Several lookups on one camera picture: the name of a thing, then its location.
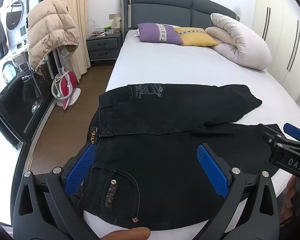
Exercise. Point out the person's left hand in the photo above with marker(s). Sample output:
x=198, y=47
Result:
x=126, y=233

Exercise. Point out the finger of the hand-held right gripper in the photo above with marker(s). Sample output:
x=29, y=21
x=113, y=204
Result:
x=271, y=132
x=293, y=131

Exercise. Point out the yellow pillow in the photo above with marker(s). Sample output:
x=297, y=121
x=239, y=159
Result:
x=197, y=36

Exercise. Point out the bed with white sheet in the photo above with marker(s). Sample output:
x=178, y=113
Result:
x=177, y=65

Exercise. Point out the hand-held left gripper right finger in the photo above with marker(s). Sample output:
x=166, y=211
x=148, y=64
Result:
x=212, y=171

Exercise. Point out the grey nightstand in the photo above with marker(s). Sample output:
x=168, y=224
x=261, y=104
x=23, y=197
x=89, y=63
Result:
x=103, y=46

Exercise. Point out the white wardrobe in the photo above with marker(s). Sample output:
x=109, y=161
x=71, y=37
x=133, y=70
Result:
x=285, y=37

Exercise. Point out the white washing machine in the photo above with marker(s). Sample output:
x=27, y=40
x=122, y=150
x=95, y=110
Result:
x=15, y=17

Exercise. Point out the grey upholstered headboard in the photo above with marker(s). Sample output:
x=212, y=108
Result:
x=165, y=7

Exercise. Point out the glass sliding door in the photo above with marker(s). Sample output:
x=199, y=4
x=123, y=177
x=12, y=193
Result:
x=12, y=92

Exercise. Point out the black denim pants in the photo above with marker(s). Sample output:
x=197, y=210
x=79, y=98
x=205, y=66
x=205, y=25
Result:
x=152, y=155

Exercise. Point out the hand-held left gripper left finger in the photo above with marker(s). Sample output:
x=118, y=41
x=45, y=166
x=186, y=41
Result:
x=80, y=171

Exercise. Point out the beige curtain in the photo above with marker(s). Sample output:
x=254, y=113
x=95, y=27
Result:
x=72, y=10

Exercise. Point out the beige puffer jacket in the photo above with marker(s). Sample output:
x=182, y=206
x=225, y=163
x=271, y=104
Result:
x=50, y=30

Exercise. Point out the purple pillow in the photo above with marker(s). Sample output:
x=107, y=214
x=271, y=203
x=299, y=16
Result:
x=157, y=33

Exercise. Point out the person's right hand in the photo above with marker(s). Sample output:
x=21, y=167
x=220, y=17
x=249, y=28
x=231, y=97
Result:
x=291, y=192

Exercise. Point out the white folded duvet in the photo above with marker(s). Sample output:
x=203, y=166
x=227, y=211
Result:
x=240, y=42

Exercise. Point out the pink steam iron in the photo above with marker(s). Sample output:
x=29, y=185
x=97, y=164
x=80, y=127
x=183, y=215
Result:
x=67, y=85

